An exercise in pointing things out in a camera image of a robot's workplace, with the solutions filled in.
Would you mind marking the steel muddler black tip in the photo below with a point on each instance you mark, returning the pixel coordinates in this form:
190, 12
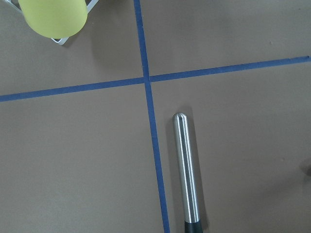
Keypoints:
192, 221

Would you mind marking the white cup rack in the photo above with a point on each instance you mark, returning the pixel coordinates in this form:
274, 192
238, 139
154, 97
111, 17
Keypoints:
63, 40

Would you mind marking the yellow plastic cup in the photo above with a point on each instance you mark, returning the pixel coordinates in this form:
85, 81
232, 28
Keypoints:
53, 17

